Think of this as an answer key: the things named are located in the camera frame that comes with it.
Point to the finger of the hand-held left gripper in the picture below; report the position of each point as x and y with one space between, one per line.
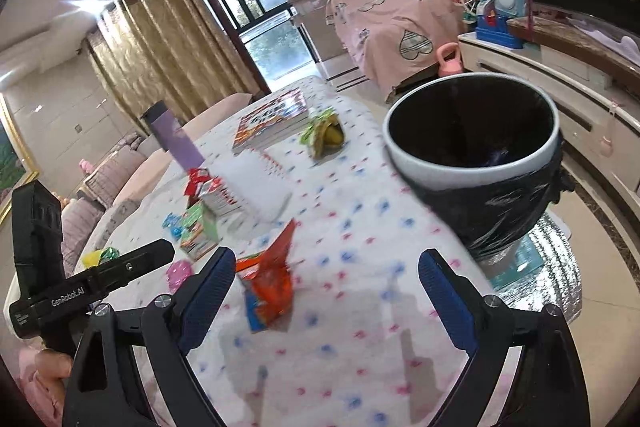
140 262

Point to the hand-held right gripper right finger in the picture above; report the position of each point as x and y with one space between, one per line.
445 302

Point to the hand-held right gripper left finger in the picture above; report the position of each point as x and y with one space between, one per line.
210 297

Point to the pink candy wrapper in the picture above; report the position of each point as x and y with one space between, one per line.
180 274

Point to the yellow green candy wrapper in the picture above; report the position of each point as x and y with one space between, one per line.
97 257

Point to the cyan candy wrapper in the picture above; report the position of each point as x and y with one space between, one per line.
173 224

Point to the orange snack wrapper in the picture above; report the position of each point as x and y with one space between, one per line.
267 277

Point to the green snack packet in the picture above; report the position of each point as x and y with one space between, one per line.
200 229

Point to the red snack wrapper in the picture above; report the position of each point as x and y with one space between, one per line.
196 184

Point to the white bin with black bag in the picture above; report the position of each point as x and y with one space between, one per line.
500 202

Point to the white red-edged packet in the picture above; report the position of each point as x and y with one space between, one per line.
255 187

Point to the person's left hand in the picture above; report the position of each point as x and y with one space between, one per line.
55 369

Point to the striped grey pink cushion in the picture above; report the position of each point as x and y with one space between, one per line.
80 232
115 169

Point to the gold framed painting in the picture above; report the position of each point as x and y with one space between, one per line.
15 167

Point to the teal book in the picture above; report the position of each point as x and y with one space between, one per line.
517 262

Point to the pink grey sofa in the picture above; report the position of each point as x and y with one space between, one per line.
165 157

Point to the silver foil floor mat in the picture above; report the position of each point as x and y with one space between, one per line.
560 267

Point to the purple water bottle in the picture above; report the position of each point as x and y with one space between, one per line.
175 137

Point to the pink blanket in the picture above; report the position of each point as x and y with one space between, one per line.
210 119

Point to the colourful book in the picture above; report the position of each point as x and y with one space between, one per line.
272 119

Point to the green yellow crumpled wrapper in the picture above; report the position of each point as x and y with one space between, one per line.
325 134

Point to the golden patterned curtain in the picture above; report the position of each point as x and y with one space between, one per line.
165 37

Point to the pink hanging charm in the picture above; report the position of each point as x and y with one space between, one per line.
606 142

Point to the pink kettlebell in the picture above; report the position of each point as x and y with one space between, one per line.
449 61

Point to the white television cabinet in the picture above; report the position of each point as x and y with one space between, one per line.
550 82

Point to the blue toy machine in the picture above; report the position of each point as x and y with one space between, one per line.
492 29

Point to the wooden framed balcony door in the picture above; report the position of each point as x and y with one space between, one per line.
260 7

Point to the pink heart print furniture cover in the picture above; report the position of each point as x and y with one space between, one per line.
395 17

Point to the white cloth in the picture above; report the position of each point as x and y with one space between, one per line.
605 37

